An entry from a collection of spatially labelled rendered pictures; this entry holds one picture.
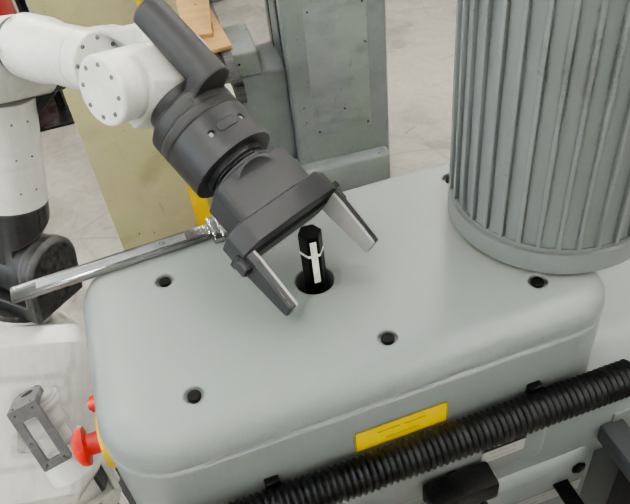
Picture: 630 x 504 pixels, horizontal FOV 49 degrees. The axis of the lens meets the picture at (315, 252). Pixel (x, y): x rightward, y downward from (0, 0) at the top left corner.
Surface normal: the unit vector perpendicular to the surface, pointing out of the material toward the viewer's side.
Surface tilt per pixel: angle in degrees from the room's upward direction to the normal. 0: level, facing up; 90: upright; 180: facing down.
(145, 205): 90
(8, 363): 58
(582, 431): 90
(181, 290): 0
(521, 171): 90
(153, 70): 34
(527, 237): 90
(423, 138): 0
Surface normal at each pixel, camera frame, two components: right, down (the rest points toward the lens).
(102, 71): -0.59, 0.40
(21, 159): 0.80, 0.36
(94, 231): -0.10, -0.73
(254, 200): 0.28, -0.41
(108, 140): 0.32, 0.62
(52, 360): 0.51, 0.00
